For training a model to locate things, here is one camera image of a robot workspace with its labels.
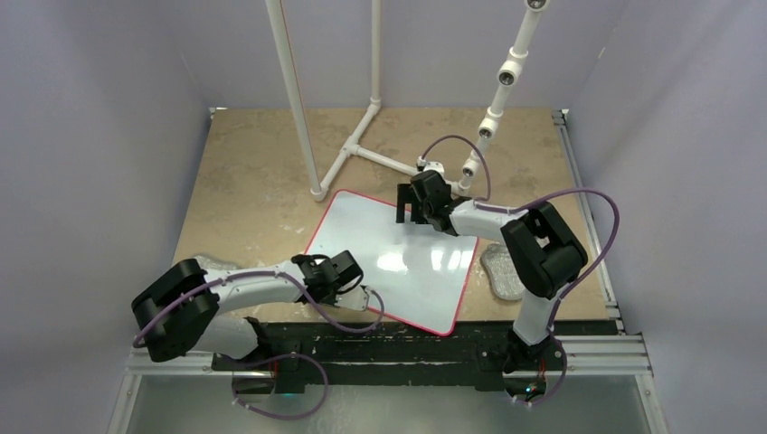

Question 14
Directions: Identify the pink framed whiteboard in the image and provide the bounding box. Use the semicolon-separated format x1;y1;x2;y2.
306;190;478;336

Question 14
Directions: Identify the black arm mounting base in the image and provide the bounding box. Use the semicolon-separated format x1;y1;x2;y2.
212;321;565;393

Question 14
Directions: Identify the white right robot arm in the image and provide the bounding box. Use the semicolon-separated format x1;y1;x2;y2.
395;170;589;368

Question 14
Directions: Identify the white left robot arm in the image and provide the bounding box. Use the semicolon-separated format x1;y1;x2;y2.
131;250;376;370

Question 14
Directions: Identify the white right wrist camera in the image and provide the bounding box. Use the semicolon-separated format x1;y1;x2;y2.
416;156;445;176

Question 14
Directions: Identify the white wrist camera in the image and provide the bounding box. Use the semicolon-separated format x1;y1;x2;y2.
416;156;445;176
334;286;371;312

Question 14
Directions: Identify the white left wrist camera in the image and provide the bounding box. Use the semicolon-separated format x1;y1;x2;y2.
334;286;371;312

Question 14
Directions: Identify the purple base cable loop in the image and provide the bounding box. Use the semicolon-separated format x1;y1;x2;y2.
230;352;329;420

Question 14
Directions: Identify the white PVC pipe frame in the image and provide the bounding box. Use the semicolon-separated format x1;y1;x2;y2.
263;0;553;203

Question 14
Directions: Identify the aluminium rail frame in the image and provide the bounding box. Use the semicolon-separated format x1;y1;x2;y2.
108;108;669;434

